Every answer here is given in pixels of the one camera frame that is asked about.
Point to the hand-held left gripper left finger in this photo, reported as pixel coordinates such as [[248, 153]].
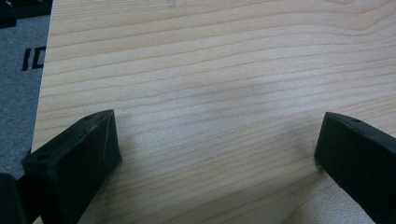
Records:
[[71, 165]]

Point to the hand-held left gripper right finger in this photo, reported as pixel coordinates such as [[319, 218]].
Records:
[[361, 158]]

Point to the black metal stand with base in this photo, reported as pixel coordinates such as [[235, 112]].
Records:
[[21, 9]]

